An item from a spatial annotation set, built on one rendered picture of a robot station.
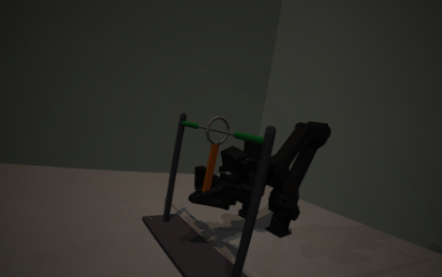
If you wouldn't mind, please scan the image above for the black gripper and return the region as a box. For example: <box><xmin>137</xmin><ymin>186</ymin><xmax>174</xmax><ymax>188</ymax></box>
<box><xmin>188</xmin><ymin>166</ymin><xmax>254</xmax><ymax>219</ymax></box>

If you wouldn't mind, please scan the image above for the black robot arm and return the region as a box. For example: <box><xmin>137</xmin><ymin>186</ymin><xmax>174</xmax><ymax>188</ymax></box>
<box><xmin>219</xmin><ymin>121</ymin><xmax>332</xmax><ymax>238</ymax></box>

